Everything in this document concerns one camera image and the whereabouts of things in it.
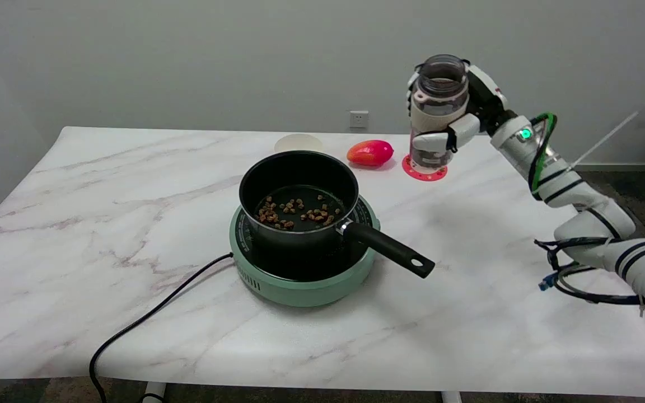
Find cream round lid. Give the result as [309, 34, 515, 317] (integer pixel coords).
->
[274, 133, 324, 154]

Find black power cord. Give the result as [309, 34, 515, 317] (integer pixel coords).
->
[88, 252, 235, 403]

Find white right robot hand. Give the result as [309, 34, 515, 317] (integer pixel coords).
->
[406, 60, 511, 152]

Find white cable tie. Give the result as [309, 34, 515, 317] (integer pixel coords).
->
[567, 111, 639, 171]

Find black cable loop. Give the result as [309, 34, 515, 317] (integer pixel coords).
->
[534, 237, 645, 306]

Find red mango toy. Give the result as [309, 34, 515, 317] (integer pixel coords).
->
[347, 140, 395, 167]

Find red round coaster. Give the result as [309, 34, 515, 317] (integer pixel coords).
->
[401, 155, 448, 182]

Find brown food pieces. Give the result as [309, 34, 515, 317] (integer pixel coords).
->
[254, 195, 343, 230]

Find black soup pot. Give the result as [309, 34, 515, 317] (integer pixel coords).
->
[239, 150, 436, 279]

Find green induction cooker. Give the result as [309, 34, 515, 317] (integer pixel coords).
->
[229, 194, 381, 308]

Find clear plastic bottle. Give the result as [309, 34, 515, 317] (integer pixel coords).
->
[409, 54, 469, 172]

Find green cable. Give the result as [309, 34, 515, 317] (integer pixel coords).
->
[527, 113, 558, 200]

